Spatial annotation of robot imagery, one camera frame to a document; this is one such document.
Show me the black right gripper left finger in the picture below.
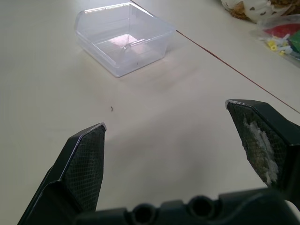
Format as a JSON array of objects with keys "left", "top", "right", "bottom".
[{"left": 17, "top": 122, "right": 108, "bottom": 225}]

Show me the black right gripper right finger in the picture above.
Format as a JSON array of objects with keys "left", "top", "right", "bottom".
[{"left": 225, "top": 99, "right": 300, "bottom": 202}]

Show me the clear plastic container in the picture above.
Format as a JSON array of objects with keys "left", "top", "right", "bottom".
[{"left": 75, "top": 2, "right": 177, "bottom": 78}]

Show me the clear bag of coloured parts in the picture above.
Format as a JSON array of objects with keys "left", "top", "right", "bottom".
[{"left": 250, "top": 14, "right": 300, "bottom": 68}]

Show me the white patterned bag of snacks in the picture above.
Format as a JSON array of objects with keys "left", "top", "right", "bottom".
[{"left": 220, "top": 0, "right": 300, "bottom": 23}]

